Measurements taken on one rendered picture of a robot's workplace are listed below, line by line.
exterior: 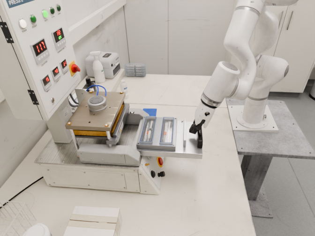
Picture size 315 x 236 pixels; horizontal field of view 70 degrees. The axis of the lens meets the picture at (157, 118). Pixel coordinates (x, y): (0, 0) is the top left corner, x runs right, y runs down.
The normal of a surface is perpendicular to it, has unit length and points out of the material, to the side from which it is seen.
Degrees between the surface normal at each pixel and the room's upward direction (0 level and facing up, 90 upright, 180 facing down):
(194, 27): 90
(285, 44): 90
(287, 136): 0
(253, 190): 90
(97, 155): 90
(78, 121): 0
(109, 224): 1
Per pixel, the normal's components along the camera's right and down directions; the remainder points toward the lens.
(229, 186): -0.03, -0.80
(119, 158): -0.11, 0.59
